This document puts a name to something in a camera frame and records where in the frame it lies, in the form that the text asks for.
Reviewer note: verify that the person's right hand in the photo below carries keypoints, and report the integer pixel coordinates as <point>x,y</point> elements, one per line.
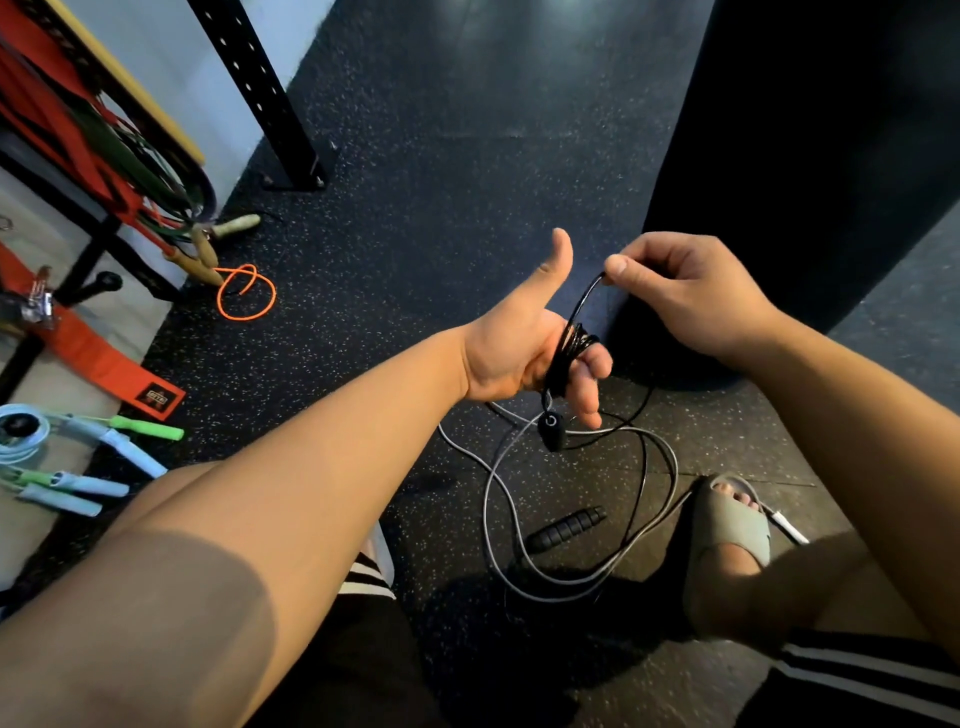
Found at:
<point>701,296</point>

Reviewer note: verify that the person's left hand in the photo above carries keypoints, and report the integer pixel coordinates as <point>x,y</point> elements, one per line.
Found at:
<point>510,352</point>

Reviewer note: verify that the person's left thumb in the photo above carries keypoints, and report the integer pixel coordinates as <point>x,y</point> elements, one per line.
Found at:
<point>549,271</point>

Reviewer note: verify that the person's right thumb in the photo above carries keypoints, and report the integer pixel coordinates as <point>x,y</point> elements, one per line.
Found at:
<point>634,276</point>

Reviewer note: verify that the person's right forearm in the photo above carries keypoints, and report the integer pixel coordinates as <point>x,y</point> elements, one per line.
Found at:
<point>862,442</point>

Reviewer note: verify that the person's left forearm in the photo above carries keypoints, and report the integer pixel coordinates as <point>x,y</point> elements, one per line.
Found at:
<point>247,510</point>

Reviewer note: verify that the grey slide sandal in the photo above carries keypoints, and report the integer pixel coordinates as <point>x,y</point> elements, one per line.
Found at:
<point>731,521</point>

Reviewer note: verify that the white slide sandal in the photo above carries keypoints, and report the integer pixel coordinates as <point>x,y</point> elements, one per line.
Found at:
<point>381,553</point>

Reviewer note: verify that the black resistance band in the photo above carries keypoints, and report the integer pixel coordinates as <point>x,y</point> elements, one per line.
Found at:
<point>196,187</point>

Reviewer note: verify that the green resistance band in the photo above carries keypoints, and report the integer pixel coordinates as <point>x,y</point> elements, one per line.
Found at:
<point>139,161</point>

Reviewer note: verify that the black shorts with white stripes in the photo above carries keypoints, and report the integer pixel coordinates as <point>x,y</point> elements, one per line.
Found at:
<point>352,660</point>

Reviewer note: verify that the metal carabiner clip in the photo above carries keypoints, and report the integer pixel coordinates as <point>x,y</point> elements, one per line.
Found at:
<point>39,304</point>

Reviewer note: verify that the red resistance band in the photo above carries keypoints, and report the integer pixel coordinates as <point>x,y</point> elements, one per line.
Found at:
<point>52,127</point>

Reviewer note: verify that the black perforated rack post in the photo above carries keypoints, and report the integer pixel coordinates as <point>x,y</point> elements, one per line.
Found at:
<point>259,82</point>

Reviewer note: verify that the black storage rack frame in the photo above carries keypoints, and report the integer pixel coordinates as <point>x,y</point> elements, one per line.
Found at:
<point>82,262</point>

